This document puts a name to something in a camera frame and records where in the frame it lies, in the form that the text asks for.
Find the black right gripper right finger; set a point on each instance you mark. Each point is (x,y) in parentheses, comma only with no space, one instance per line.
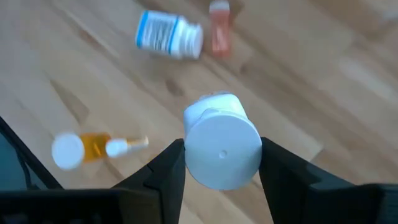
(286,180)

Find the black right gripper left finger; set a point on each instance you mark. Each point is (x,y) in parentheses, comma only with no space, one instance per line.
(168,174)

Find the thin vial white cap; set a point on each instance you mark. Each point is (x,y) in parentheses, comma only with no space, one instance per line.
(116,147)

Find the white medicine bottle wide cap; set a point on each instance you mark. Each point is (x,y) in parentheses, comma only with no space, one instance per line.
(222,149)

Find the wide amber bottle white cap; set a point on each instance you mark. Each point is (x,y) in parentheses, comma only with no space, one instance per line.
(66,151)

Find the small pink item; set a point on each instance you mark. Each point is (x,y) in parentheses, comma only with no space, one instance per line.
(220,34)

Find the large white medicine bottle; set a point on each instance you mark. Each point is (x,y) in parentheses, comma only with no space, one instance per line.
(168,32)

